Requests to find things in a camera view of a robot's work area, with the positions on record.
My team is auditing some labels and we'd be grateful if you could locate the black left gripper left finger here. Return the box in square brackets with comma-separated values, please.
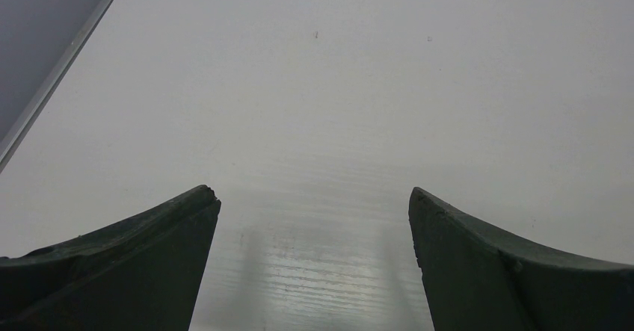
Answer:
[1, 185, 221, 330]

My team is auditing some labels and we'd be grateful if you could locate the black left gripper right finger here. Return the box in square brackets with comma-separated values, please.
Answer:
[408, 187, 633, 330]

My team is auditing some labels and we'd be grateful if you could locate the aluminium left side rail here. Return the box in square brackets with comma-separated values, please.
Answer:
[1, 0, 113, 167]

